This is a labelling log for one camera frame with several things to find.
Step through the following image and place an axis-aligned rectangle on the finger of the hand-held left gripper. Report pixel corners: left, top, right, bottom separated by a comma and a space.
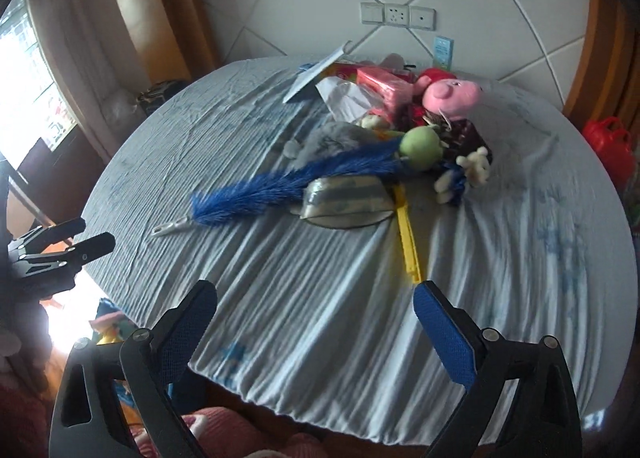
10, 217, 87, 250
15, 232, 117, 275

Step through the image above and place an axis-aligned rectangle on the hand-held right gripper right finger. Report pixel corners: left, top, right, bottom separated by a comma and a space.
414, 281, 583, 458

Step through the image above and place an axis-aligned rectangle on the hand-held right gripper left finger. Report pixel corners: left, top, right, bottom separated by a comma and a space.
48, 279, 218, 458

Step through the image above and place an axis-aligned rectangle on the dark wooden furniture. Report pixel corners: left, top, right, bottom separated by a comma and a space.
17, 135, 101, 231

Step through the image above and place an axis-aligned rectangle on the colourful floor toy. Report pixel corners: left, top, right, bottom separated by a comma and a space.
89, 297, 142, 345

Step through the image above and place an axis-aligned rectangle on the yellow plastic stick tool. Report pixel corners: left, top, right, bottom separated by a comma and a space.
392, 183, 425, 285

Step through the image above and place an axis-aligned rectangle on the pink knit clothing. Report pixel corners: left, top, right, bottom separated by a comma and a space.
125, 405, 328, 458

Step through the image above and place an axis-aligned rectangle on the light blue bed sheet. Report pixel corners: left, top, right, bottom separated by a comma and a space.
80, 54, 637, 420

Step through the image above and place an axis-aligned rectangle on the blue feather duster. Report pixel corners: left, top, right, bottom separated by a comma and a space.
151, 137, 403, 238

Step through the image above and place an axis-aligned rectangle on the black bag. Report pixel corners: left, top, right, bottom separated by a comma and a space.
137, 80, 189, 114

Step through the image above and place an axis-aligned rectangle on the white plush figure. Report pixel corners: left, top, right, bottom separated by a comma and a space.
456, 145, 493, 187

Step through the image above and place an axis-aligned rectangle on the green round plush toy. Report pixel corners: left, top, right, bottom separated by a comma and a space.
397, 127, 443, 170

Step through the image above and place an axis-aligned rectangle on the dark red patterned pouch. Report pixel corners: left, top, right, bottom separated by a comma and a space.
440, 117, 490, 159

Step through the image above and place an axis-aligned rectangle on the beige curtain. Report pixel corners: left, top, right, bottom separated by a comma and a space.
25, 0, 221, 159

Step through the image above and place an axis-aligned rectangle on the small cream plush toy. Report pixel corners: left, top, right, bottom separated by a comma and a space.
357, 112, 389, 132

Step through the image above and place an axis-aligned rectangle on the grey plush toy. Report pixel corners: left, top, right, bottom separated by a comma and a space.
285, 121, 401, 171

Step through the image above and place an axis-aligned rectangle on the pink pig plush toy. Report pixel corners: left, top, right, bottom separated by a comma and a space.
410, 67, 484, 120

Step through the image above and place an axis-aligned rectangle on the red plastic jug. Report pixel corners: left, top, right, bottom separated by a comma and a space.
581, 117, 634, 189

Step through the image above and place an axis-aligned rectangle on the pink tissue pack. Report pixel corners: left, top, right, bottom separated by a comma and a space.
356, 66, 426, 129

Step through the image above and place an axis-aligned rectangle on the white plastic bag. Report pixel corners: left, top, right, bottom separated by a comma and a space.
315, 77, 388, 120

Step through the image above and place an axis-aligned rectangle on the white blue booklet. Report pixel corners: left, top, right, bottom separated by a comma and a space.
282, 41, 353, 104

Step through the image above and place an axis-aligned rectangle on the red snack packet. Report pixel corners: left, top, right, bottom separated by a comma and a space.
324, 61, 362, 83

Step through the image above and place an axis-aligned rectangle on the light blue small box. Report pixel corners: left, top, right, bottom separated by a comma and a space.
431, 35, 454, 67

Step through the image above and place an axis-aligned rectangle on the blue white rope toy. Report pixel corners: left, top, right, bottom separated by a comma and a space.
434, 162, 471, 206

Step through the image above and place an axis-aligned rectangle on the white wall socket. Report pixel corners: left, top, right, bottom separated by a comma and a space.
407, 6, 436, 30
384, 3, 410, 27

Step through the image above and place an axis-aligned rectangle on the white wall switch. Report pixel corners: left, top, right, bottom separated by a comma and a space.
360, 2, 386, 26

